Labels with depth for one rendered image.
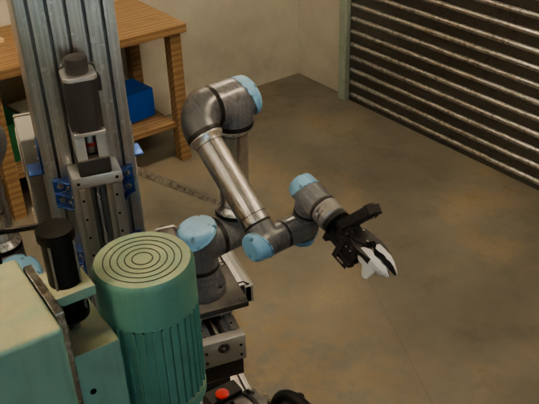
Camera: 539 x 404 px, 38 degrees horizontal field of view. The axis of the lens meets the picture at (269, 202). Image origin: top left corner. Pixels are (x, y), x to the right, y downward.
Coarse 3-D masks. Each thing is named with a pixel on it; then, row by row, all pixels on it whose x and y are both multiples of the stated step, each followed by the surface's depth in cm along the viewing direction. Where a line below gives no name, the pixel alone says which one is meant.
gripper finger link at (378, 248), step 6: (378, 246) 184; (378, 252) 183; (384, 252) 183; (378, 258) 185; (384, 258) 182; (390, 258) 182; (384, 264) 182; (390, 264) 181; (390, 270) 181; (396, 270) 180
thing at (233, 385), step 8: (224, 384) 176; (232, 384) 176; (208, 392) 174; (232, 392) 173; (240, 392) 174; (248, 392) 174; (256, 392) 174; (208, 400) 172; (216, 400) 172; (224, 400) 172; (232, 400) 173; (240, 400) 173; (248, 400) 172; (264, 400) 172
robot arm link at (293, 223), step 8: (288, 216) 200; (296, 216) 199; (288, 224) 197; (296, 224) 198; (304, 224) 199; (312, 224) 199; (296, 232) 197; (304, 232) 199; (312, 232) 201; (296, 240) 198; (304, 240) 203; (312, 240) 204
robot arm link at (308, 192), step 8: (304, 176) 196; (312, 176) 197; (296, 184) 196; (304, 184) 194; (312, 184) 194; (320, 184) 195; (296, 192) 196; (304, 192) 194; (312, 192) 193; (320, 192) 193; (328, 192) 194; (296, 200) 197; (304, 200) 194; (312, 200) 192; (320, 200) 191; (296, 208) 198; (304, 208) 195; (312, 208) 192; (304, 216) 197
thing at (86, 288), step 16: (48, 224) 121; (64, 224) 121; (48, 240) 118; (64, 240) 119; (48, 256) 120; (64, 256) 121; (48, 272) 122; (64, 272) 122; (80, 272) 124; (48, 288) 124; (64, 288) 123; (80, 288) 124; (64, 304) 123; (80, 304) 127; (80, 320) 127
